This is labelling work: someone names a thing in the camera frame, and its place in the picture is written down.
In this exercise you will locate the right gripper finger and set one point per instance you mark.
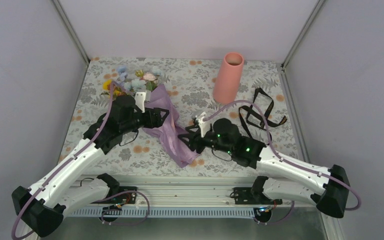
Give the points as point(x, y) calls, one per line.
point(188, 139)
point(195, 128)

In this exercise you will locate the pink cylindrical vase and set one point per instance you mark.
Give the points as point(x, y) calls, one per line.
point(228, 78)

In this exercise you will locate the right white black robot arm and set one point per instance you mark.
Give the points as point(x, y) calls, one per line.
point(289, 179)

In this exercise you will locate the purple flower bouquet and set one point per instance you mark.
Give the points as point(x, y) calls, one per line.
point(122, 120)

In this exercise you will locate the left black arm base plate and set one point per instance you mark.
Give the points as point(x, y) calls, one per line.
point(126, 198)

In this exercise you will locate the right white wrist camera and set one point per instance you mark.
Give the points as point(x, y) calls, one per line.
point(204, 125)

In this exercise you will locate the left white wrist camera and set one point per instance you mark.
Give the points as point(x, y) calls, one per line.
point(140, 98)

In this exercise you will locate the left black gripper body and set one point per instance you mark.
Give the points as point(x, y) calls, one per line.
point(148, 123)

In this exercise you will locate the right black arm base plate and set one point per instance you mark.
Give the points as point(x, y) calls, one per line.
point(247, 196)

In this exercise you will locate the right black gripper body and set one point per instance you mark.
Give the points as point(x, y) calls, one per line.
point(196, 139)

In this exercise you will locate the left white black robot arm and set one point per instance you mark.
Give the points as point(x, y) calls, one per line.
point(46, 203)

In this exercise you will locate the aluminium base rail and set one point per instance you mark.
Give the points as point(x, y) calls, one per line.
point(179, 197)

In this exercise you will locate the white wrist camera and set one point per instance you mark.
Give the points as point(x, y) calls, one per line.
point(140, 98)
point(204, 125)

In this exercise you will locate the floral patterned table mat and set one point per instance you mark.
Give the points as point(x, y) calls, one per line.
point(189, 83)

